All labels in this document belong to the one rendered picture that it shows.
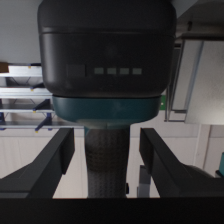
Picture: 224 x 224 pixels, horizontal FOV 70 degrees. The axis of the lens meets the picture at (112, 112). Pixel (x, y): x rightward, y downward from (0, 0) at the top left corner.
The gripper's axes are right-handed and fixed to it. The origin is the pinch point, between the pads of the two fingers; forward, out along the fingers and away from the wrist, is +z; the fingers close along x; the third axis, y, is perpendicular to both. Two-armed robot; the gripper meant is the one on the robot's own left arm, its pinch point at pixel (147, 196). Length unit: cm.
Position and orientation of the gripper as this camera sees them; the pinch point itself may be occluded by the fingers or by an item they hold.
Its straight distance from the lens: 34.6
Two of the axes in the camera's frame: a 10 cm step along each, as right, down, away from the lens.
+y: -9.9, -0.5, 1.3
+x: 1.4, -2.5, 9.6
